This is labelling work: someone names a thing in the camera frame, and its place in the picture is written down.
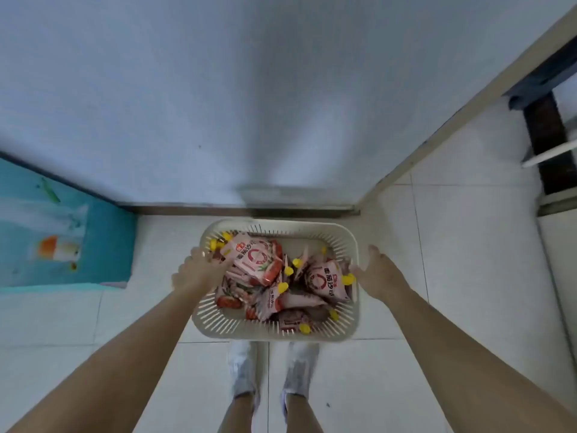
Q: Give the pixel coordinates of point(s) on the dark wooden frame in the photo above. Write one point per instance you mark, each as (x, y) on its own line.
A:
(547, 130)

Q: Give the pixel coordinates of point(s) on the teal fish picture board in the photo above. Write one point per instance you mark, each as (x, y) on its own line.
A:
(103, 238)

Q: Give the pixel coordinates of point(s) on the white plastic basket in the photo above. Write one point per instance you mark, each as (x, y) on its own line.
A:
(275, 229)

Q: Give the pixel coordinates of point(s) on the person's leg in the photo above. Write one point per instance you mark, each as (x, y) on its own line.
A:
(304, 417)
(239, 417)

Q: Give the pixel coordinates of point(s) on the person's left leg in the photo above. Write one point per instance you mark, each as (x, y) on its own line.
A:
(239, 417)

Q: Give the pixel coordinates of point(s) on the person's right leg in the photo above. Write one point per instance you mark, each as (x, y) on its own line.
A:
(304, 417)

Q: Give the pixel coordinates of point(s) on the person's left hand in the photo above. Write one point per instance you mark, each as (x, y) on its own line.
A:
(198, 272)

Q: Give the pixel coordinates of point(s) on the person's right hand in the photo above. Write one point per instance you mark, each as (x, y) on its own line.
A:
(381, 277)

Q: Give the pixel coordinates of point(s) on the white bar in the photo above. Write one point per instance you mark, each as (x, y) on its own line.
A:
(550, 154)

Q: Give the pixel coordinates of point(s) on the person's left white shoe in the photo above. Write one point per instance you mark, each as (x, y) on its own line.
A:
(243, 369)

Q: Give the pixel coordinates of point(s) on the person's right forearm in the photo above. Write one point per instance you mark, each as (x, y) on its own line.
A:
(469, 369)

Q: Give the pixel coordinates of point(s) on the person's right white shoe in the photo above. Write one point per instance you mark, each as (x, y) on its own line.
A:
(299, 369)

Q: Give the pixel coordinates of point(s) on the person's white shoe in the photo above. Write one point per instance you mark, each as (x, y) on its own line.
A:
(299, 369)
(243, 369)

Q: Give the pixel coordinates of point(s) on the pile of pink sauce pouches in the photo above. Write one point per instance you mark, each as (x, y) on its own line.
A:
(322, 277)

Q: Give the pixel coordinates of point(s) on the person's left forearm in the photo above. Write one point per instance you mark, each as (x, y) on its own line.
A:
(117, 365)

